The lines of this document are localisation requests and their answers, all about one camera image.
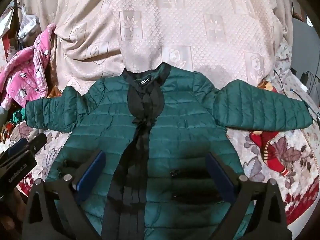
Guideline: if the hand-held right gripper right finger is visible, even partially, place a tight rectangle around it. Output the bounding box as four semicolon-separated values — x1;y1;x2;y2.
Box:
205;152;293;240

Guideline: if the green cloth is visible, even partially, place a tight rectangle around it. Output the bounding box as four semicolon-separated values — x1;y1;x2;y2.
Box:
10;109;27;123

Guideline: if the pink penguin print cloth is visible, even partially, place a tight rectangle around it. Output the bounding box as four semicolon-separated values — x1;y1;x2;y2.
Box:
0;24;57;108

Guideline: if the floral leaf print bedsheet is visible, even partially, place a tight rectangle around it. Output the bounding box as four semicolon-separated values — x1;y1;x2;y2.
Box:
0;39;320;232

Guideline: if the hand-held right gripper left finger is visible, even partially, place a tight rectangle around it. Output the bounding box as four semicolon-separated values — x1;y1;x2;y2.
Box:
21;151;107;240

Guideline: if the clear plastic bag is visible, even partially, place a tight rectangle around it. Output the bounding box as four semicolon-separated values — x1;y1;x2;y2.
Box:
17;15;38;40

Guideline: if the black cable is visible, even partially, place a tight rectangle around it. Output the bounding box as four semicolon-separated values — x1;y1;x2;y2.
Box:
274;69;320;118

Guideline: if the green puffer jacket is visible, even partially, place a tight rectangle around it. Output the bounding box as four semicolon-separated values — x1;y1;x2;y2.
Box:
25;62;313;240

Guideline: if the cream embossed blanket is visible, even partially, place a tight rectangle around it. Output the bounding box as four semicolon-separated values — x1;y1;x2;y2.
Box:
19;0;294;99

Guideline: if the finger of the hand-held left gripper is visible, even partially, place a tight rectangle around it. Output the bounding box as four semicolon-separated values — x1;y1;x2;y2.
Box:
27;133;48;151
6;137;28;157

